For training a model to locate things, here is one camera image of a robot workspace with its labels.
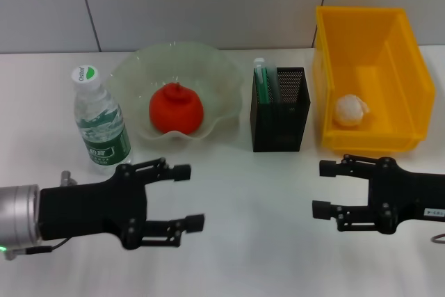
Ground grey glitter pen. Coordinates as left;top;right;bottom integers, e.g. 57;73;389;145
266;60;283;105

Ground black mesh pen holder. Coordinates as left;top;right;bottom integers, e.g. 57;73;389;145
249;66;312;154

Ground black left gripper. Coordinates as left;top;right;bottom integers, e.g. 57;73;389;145
38;156;207;251

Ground clear green-label water bottle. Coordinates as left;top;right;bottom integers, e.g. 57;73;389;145
71;65;134;175

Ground left arm gripper cable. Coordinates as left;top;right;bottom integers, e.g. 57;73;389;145
4;170;78;262

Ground orange toy fruit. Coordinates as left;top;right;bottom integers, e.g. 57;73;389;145
149;82;205;137

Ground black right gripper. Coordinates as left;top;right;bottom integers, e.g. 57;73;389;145
311;153;445;236

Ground white paper ball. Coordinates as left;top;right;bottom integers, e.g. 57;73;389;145
334;94;372;127

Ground pale green wavy glass bowl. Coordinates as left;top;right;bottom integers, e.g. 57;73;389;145
106;42;245;143

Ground yellow plastic storage bin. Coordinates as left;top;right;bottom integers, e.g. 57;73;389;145
311;5;437;154

